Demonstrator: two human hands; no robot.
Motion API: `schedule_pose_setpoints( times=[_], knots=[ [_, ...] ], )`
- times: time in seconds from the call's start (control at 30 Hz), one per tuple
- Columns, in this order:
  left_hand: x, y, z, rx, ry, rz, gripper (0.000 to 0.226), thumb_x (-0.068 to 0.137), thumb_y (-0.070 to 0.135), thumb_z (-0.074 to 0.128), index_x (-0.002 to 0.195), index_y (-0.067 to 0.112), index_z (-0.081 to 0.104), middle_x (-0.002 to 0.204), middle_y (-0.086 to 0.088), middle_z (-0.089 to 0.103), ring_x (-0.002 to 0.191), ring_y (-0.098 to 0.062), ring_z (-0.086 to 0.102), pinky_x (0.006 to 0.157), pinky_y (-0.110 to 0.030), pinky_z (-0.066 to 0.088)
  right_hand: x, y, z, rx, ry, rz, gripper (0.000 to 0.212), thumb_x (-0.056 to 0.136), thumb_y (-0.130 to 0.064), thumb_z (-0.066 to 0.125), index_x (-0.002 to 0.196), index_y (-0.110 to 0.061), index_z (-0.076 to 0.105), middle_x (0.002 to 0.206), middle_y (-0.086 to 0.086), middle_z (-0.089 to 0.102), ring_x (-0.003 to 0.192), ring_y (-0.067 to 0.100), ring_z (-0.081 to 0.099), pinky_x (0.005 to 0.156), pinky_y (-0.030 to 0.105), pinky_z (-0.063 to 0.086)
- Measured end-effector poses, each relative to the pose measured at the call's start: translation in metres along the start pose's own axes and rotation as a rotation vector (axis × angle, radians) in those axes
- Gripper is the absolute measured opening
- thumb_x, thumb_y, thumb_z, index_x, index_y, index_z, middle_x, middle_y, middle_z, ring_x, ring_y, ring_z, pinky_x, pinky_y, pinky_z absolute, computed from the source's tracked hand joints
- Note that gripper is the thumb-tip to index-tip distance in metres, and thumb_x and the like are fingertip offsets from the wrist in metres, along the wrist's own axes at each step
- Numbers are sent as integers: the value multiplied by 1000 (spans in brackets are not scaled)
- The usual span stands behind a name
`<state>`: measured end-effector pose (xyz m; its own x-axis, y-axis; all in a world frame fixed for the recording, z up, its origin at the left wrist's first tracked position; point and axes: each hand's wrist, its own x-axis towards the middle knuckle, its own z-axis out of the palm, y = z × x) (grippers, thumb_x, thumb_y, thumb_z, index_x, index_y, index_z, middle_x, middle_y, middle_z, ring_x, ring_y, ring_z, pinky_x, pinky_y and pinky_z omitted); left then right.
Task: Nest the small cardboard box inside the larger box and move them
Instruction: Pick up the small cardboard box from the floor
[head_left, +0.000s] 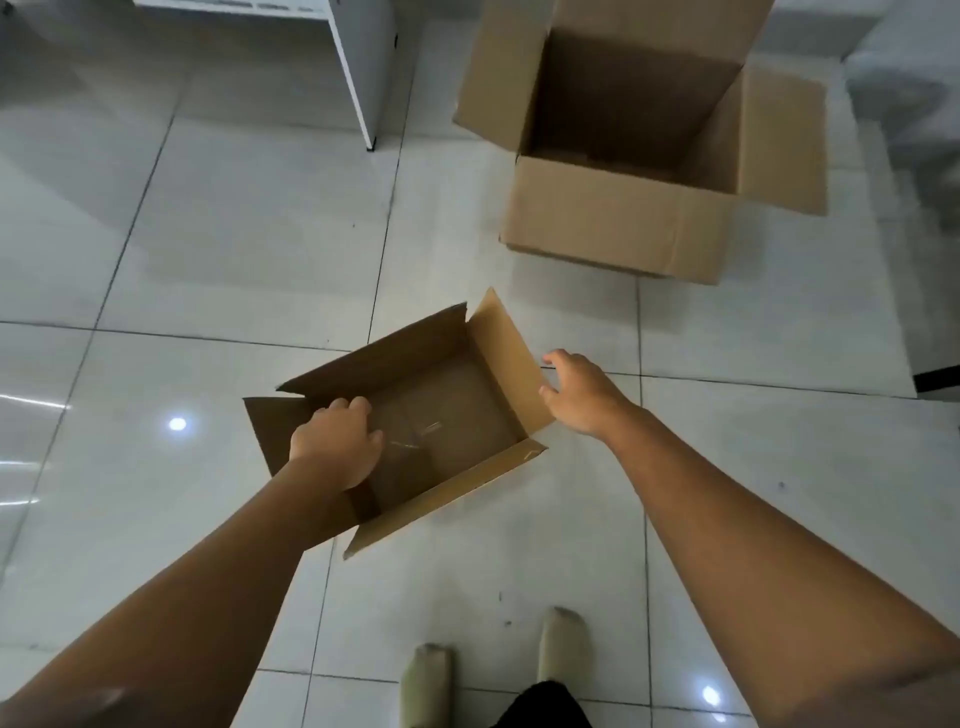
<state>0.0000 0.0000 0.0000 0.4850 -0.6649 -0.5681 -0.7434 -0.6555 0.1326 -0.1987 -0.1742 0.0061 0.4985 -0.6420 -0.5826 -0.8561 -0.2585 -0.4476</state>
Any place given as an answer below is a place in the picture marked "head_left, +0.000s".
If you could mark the grey sofa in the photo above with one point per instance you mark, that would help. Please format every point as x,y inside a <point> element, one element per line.
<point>911,90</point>

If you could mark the black flat object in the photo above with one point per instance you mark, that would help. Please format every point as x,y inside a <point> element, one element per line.
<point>939,379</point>

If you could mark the person's left forearm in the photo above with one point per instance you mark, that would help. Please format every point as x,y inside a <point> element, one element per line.
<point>195,600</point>

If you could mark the person's left hand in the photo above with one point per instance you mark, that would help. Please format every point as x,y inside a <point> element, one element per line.
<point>334,446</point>

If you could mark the person's black trousers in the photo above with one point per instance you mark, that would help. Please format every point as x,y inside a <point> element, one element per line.
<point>544,709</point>

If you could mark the person's right beige shoe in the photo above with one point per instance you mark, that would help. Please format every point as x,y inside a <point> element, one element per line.
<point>562,645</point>

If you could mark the person's right thumb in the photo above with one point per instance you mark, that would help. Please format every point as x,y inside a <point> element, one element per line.
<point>549,396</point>

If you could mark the person's right forearm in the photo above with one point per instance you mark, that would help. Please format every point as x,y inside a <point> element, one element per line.
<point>757,570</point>

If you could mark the person's left fingers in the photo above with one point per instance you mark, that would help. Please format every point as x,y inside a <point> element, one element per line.
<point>351,406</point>

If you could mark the small cardboard box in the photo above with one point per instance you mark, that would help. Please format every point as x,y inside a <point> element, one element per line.
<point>450,405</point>

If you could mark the person's right hand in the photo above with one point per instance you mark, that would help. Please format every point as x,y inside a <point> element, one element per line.
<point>589,401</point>

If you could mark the large open cardboard box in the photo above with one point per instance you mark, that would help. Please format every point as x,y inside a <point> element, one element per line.
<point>622,217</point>

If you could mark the white cabinet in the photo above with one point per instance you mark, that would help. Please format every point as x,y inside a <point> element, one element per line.
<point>360,52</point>

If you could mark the person's beige shoe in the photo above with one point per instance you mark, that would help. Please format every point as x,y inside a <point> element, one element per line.
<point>427,686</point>
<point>562,645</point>

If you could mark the person's left beige shoe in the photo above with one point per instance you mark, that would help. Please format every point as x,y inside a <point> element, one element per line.
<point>427,686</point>

